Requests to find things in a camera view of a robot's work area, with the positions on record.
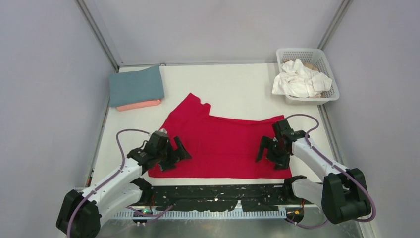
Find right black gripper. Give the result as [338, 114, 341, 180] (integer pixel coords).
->
[255, 135, 290, 171]

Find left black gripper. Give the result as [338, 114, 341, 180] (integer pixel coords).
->
[156, 137, 190, 172]

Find red t shirt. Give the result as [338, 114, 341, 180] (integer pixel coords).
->
[148, 93, 292, 179]

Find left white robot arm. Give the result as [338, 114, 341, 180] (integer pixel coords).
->
[55, 129, 192, 238]

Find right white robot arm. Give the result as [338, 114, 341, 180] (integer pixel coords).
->
[256, 119, 376, 224]

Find folded salmon pink t shirt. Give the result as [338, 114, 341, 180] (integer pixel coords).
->
[116, 99, 162, 112]

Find crumpled white t shirt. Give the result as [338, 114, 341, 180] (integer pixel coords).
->
[272, 59, 332, 98]

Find folded grey-blue t shirt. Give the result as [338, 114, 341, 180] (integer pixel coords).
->
[108, 65, 165, 107]

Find white plastic laundry basket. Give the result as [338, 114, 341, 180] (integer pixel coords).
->
[276, 48, 340, 106]

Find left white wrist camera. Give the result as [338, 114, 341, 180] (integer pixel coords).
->
[149, 128, 168, 138]

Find white slotted cable duct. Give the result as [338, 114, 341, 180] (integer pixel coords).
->
[111, 209, 288, 220]

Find aluminium frame rails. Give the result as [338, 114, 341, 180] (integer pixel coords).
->
[69, 183, 369, 209]

